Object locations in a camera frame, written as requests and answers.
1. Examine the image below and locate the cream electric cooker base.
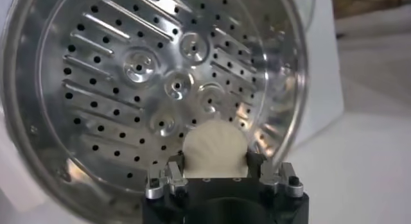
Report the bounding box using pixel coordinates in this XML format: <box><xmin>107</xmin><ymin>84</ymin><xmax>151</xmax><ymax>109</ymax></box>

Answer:
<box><xmin>284</xmin><ymin>0</ymin><xmax>345</xmax><ymax>149</ymax></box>

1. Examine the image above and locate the white steamed baozi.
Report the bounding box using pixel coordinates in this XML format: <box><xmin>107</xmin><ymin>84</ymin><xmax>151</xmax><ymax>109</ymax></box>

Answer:
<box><xmin>182</xmin><ymin>119</ymin><xmax>250</xmax><ymax>178</ymax></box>

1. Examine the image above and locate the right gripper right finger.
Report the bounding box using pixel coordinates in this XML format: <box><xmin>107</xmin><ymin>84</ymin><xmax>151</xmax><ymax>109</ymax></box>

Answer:
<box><xmin>245</xmin><ymin>151</ymin><xmax>304</xmax><ymax>199</ymax></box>

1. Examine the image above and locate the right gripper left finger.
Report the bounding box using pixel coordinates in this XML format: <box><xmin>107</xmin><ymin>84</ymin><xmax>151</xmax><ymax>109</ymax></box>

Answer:
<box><xmin>144</xmin><ymin>153</ymin><xmax>189</xmax><ymax>200</ymax></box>

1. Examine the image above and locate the perforated steel steamer basket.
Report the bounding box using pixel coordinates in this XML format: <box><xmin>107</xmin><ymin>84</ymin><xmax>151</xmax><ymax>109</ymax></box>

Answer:
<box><xmin>0</xmin><ymin>0</ymin><xmax>317</xmax><ymax>224</ymax></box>

